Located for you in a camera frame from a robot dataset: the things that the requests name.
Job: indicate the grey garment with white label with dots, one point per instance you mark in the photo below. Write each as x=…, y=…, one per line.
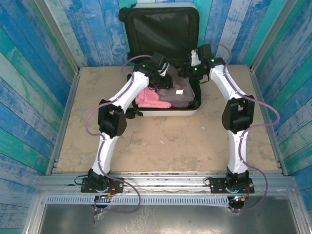
x=175, y=84

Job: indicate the white hard-shell suitcase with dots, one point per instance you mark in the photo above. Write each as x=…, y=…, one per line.
x=165, y=31

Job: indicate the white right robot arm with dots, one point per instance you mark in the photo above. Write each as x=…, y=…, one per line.
x=236, y=151

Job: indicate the folded pink towel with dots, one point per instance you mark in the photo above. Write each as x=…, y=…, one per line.
x=148, y=98

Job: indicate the red garment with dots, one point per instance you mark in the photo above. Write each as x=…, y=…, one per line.
x=179, y=106

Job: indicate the small circuit board with LEDs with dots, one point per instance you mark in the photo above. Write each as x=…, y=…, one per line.
x=104, y=197
x=240, y=198

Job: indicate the steel sheet plate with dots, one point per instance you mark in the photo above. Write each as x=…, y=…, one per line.
x=170, y=219

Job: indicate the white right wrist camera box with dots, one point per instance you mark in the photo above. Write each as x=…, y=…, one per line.
x=195, y=58

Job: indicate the aluminium frame post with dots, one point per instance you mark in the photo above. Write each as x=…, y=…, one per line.
x=273, y=36
x=58, y=39

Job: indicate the aluminium table side rail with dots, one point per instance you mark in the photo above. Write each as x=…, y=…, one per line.
x=63, y=122
x=268, y=119

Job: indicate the aluminium mounting rail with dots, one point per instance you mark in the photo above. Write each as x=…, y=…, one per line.
x=165, y=182

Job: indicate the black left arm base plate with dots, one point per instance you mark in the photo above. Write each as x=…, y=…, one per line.
x=117, y=185

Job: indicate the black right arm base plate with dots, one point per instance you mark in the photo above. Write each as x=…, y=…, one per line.
x=217, y=186

